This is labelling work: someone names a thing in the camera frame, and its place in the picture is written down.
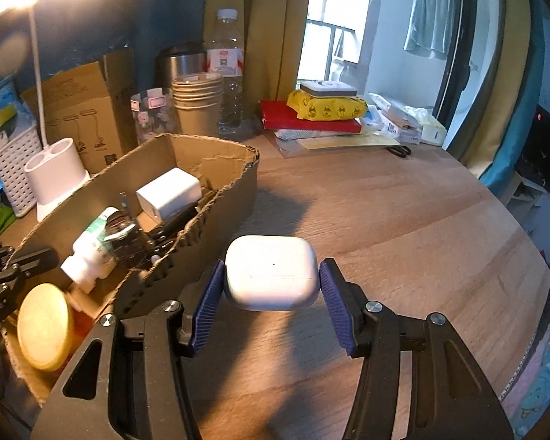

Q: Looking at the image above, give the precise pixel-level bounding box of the white earbuds case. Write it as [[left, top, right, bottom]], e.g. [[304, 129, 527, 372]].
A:
[[224, 235, 320, 311]]

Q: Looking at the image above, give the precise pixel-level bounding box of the white grey flat device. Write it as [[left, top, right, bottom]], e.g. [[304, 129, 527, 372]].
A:
[[299, 80, 358, 99]]

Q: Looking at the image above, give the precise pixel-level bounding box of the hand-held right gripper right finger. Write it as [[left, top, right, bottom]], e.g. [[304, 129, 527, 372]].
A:
[[318, 258, 514, 440]]

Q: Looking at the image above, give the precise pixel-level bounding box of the cardboard box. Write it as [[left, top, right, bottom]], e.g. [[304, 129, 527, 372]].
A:
[[0, 134, 261, 406]]

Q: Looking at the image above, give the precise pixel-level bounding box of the black sliding door frame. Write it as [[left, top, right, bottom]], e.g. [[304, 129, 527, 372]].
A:
[[433, 0, 480, 124]]

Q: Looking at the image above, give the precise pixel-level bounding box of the steel thermos flask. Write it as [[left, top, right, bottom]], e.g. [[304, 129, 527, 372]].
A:
[[155, 42, 208, 90]]

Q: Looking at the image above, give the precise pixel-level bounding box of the clear plastic water bottle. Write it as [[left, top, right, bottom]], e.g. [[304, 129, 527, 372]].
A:
[[206, 8, 246, 136]]

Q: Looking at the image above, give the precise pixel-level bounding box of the white tissue box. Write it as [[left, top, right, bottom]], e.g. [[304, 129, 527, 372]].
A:
[[367, 94, 425, 145]]

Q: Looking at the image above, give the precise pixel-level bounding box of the yellow paper envelope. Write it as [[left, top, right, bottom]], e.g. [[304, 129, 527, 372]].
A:
[[275, 128, 402, 157]]

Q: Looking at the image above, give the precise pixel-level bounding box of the black elongated tool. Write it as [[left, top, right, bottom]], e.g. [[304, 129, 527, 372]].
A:
[[147, 190, 225, 248]]

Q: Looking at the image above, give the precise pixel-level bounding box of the yellow wet wipes packet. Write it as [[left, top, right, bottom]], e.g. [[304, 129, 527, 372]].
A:
[[287, 90, 370, 122]]

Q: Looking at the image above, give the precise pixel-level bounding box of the blue plastic bag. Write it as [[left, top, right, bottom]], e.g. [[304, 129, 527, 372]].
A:
[[0, 78, 33, 120]]

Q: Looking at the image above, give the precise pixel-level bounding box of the white monitor stand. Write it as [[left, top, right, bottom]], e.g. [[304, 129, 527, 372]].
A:
[[499, 169, 550, 239]]

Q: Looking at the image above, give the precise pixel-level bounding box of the yellow curtain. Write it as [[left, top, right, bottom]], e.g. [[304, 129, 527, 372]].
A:
[[444, 0, 546, 179], [204, 0, 315, 115]]

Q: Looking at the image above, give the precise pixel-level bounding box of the red flat box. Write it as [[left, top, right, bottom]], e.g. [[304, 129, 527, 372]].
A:
[[259, 100, 363, 131]]

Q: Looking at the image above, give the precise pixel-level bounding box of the teal curtain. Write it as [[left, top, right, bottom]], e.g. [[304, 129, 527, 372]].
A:
[[479, 0, 550, 202]]

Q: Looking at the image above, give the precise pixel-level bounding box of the white pill bottle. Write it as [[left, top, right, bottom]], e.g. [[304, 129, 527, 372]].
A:
[[59, 207, 120, 295]]

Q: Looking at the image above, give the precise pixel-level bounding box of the black monitor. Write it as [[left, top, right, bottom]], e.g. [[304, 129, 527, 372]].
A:
[[516, 103, 550, 193]]

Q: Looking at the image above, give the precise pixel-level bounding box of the white desk lamp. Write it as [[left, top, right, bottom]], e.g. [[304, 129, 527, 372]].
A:
[[0, 0, 120, 223]]

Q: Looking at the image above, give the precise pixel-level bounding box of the hanging grey shirt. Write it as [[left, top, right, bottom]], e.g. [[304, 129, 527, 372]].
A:
[[403, 0, 457, 60]]

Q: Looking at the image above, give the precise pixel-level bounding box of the amber jar with gold lid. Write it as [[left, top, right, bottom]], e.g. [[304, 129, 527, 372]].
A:
[[17, 283, 102, 372]]

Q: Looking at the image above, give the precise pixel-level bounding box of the glass jar with stickers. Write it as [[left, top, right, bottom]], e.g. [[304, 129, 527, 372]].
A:
[[129, 87, 179, 145]]

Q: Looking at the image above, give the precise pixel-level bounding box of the pale yellow tissue pack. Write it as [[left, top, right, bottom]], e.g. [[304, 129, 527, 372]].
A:
[[403, 105, 447, 147]]

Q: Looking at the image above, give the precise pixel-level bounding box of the white woven plastic basket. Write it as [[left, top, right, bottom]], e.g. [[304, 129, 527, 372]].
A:
[[0, 119, 44, 218]]

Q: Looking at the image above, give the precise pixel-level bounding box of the stack of paper cups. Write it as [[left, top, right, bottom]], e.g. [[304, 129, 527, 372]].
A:
[[171, 72, 224, 137]]

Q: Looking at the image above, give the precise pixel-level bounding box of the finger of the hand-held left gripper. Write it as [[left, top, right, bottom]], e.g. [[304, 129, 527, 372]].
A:
[[0, 244, 58, 292]]

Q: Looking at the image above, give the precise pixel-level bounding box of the brown lamp packaging box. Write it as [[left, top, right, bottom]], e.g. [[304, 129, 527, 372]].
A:
[[21, 48, 138, 175]]

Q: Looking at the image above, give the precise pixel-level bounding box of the blue printed blanket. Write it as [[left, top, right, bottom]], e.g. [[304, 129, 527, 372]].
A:
[[499, 321, 550, 440]]

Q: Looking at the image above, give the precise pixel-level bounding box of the brown leather wristwatch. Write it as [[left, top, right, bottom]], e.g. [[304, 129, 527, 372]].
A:
[[103, 211, 140, 262]]

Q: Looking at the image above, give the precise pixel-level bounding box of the white charger adapter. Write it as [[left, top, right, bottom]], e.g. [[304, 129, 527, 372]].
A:
[[135, 167, 202, 223]]

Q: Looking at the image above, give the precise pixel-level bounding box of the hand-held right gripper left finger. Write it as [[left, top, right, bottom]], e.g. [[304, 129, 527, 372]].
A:
[[30, 259, 225, 440]]

